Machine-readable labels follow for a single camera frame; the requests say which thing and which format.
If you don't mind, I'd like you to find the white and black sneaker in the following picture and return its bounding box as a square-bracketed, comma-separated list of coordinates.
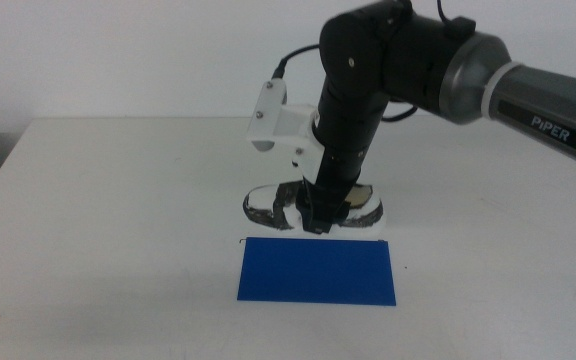
[242, 180, 386, 238]

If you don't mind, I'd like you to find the blue rectangular mat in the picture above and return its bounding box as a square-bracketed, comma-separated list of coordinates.
[236, 236, 398, 307]

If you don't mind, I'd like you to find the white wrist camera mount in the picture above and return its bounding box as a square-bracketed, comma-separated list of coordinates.
[246, 77, 326, 182]

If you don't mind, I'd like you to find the thin black camera cable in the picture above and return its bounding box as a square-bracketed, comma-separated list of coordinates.
[270, 0, 452, 123]

